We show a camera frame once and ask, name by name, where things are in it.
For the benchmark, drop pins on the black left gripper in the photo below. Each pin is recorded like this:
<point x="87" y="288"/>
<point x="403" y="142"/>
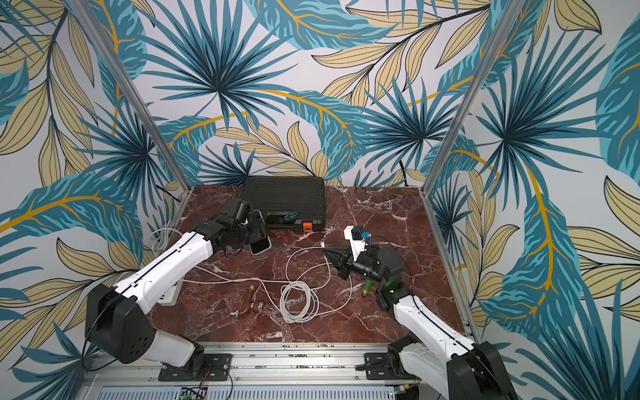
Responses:
<point x="237" y="245"/>

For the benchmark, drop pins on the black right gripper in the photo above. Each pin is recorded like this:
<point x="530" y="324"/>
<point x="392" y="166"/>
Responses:
<point x="350" y="265"/>

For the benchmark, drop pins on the smartphone with pink case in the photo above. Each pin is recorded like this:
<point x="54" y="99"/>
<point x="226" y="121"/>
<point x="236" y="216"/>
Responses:
<point x="258" y="239"/>

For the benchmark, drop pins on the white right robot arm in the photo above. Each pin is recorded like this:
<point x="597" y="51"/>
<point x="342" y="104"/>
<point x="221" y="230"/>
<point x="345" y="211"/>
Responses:
<point x="437" y="354"/>

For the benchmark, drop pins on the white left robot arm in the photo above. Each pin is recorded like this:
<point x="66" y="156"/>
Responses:
<point x="117" y="316"/>

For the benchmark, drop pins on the black plastic tool case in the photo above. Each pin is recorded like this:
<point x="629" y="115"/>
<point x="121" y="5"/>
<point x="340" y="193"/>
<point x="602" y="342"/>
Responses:
<point x="277" y="196"/>

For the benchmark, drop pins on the white power strip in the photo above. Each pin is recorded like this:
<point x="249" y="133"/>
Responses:
<point x="170" y="297"/>

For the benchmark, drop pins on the teal-handled screwdriver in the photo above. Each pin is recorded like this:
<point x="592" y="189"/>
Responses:
<point x="289" y="218"/>

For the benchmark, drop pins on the brown-handled screwdriver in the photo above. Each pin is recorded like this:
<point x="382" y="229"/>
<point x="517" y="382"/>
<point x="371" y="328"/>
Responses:
<point x="248" y="300"/>

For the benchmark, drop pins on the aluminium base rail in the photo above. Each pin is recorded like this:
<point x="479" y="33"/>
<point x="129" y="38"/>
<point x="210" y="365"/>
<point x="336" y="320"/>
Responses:
<point x="281" y="371"/>

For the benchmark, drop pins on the aluminium frame post left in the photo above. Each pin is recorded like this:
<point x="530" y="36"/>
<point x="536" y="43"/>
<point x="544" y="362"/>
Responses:
<point x="93" y="29"/>

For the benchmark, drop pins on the aluminium frame post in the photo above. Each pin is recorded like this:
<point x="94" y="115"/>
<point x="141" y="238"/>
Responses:
<point x="93" y="29"/>
<point x="485" y="64"/>

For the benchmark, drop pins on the aluminium frame post right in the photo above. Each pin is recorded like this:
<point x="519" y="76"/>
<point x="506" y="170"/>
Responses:
<point x="485" y="64"/>

